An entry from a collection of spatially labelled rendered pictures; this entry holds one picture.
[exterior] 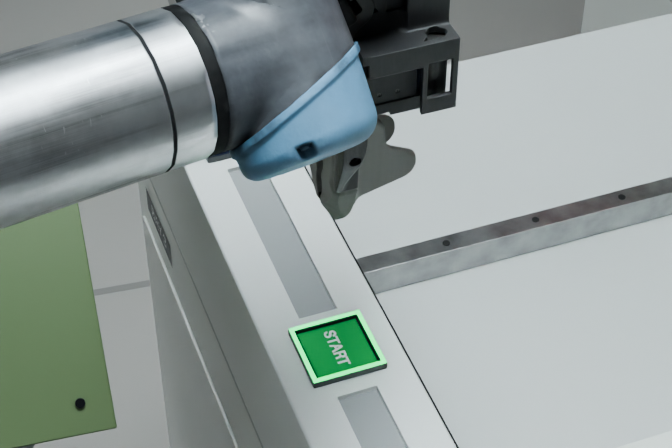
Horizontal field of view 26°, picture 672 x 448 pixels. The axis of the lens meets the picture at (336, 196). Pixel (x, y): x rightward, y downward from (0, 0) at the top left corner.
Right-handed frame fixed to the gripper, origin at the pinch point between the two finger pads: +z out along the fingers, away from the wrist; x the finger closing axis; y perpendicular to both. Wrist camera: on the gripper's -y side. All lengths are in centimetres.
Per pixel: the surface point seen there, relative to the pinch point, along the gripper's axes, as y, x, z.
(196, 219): -4.0, 20.7, 18.1
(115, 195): 7, 130, 111
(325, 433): -2.6, -6.7, 14.7
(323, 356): -0.5, -0.4, 14.3
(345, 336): 1.7, 0.8, 14.3
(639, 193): 37.2, 17.9, 25.7
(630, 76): 47, 37, 29
